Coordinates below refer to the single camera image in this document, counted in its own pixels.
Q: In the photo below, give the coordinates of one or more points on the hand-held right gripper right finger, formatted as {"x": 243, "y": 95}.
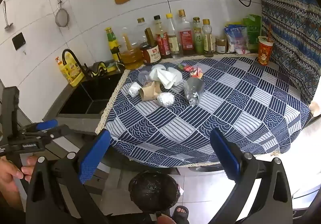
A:
{"x": 225, "y": 153}

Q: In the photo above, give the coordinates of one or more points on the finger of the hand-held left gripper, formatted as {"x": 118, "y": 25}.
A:
{"x": 47, "y": 124}
{"x": 62, "y": 130}

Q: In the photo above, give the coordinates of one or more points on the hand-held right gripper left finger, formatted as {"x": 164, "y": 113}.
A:
{"x": 95, "y": 156}

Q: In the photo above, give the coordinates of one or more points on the black bag lined bin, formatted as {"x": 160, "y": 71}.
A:
{"x": 153, "y": 189}

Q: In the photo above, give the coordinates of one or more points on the crushed clear plastic bottle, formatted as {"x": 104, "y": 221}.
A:
{"x": 194, "y": 88}

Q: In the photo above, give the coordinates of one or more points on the large foil ball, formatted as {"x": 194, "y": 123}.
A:
{"x": 166, "y": 100}

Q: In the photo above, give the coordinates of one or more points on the red snack wrapper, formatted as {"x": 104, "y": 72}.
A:
{"x": 193, "y": 71}

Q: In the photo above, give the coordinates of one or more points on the white paper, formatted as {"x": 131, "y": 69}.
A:
{"x": 176, "y": 77}

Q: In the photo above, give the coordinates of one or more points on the clear plastic cup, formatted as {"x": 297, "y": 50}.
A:
{"x": 144, "y": 76}

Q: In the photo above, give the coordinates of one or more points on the white tissue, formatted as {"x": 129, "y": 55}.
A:
{"x": 161, "y": 76}

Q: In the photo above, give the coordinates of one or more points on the person's left forearm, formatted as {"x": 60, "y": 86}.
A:
{"x": 10, "y": 196}

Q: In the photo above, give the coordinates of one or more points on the person's left hand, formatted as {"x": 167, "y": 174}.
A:
{"x": 15, "y": 171}

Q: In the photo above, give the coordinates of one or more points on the black sink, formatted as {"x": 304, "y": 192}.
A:
{"x": 95, "y": 93}

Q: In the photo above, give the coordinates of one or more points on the blue white patterned tablecloth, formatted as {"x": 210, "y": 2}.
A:
{"x": 225, "y": 103}

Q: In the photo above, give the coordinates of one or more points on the yellow dish soap bottle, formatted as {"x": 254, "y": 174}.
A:
{"x": 71, "y": 73}

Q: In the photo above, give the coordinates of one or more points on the black faucet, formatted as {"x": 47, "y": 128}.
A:
{"x": 87, "y": 72}

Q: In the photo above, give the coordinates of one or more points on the yellow black dish cloth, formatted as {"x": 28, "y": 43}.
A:
{"x": 100, "y": 67}

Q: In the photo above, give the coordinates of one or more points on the black slipper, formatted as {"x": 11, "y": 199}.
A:
{"x": 185, "y": 217}

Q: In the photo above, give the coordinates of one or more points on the metal ladle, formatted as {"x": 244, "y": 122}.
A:
{"x": 8, "y": 26}

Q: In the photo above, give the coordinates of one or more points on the person's leg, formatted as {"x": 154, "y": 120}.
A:
{"x": 165, "y": 220}

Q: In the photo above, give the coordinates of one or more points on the cooking oil jug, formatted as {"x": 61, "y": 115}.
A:
{"x": 130, "y": 57}

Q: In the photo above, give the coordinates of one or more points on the green yellow label bottle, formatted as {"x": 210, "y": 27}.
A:
{"x": 112, "y": 42}

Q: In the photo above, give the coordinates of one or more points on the small glass jar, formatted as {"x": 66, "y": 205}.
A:
{"x": 220, "y": 47}

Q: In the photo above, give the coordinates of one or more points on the red paper cup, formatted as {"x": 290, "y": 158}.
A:
{"x": 265, "y": 53}

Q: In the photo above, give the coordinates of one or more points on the metal mesh strainer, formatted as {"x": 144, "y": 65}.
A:
{"x": 62, "y": 17}

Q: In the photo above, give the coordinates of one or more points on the pale bottle yellow cap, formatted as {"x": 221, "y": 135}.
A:
{"x": 208, "y": 39}

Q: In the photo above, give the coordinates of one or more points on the white blue plastic bag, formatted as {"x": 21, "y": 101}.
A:
{"x": 235, "y": 38}

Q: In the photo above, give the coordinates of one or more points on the dark sauce bottle white label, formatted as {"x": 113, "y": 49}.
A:
{"x": 151, "y": 54}

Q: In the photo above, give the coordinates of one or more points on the green oil bottle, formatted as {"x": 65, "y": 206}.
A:
{"x": 198, "y": 39}

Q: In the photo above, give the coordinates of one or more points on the gold cap red label bottle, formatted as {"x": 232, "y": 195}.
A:
{"x": 186, "y": 38}

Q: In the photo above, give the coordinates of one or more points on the yellow cap clear bottle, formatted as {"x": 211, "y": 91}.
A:
{"x": 173, "y": 42}

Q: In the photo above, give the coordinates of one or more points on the green packet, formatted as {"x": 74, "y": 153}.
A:
{"x": 253, "y": 31}

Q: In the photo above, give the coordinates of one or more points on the black cap red label bottle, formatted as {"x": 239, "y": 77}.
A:
{"x": 163, "y": 42}

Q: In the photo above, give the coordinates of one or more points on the clear bottle gold cap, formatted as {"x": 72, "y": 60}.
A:
{"x": 141, "y": 29}

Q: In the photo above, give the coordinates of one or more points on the brown chopsticks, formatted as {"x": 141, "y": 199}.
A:
{"x": 269, "y": 31}

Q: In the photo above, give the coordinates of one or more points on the blue patterned curtain cloth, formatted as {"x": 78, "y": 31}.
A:
{"x": 288, "y": 26}

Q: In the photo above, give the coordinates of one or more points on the black wall switch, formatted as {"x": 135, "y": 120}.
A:
{"x": 18, "y": 41}

